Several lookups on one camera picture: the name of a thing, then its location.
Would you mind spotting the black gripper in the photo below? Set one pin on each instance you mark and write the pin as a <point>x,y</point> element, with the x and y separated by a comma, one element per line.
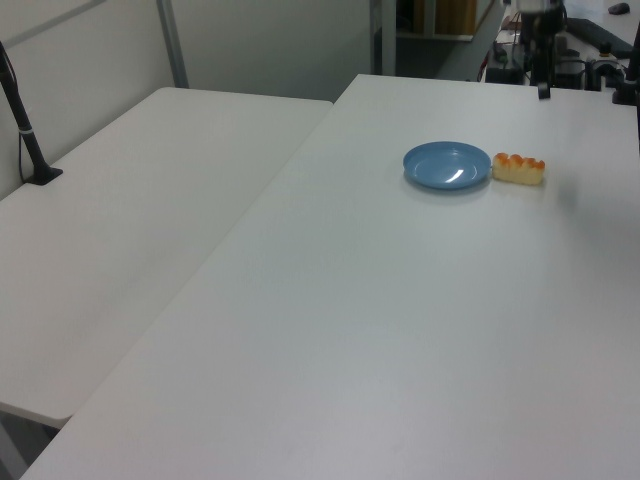
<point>544,26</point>

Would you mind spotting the toy bread with orange crust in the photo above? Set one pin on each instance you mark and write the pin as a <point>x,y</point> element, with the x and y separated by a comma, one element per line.
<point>517,170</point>

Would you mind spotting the black computer mouse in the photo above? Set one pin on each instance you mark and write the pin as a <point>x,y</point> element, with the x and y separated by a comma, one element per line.
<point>620,8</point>

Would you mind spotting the white side table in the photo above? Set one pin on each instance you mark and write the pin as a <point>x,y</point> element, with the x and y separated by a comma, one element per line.
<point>125,240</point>

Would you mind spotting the black keyboard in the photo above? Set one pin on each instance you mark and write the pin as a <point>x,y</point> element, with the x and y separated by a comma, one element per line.
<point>597,34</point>

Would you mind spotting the grey metal partition post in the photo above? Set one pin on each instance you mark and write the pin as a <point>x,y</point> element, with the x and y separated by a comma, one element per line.
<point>382,35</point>

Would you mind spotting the black device with knob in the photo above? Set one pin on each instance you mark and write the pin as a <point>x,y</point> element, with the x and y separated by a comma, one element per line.
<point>602,70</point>

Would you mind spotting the blue round plate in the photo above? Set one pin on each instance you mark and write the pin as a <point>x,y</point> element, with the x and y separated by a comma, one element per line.
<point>445,165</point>

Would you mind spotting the grey metal frame post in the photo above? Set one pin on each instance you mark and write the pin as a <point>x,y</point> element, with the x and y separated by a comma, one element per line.
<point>172,42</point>

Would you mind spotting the black clamp camera stand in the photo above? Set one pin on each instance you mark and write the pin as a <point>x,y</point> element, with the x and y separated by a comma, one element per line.
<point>629,75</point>

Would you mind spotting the black camera stand pole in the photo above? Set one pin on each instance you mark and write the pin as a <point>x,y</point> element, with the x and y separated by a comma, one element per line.
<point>22,125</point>

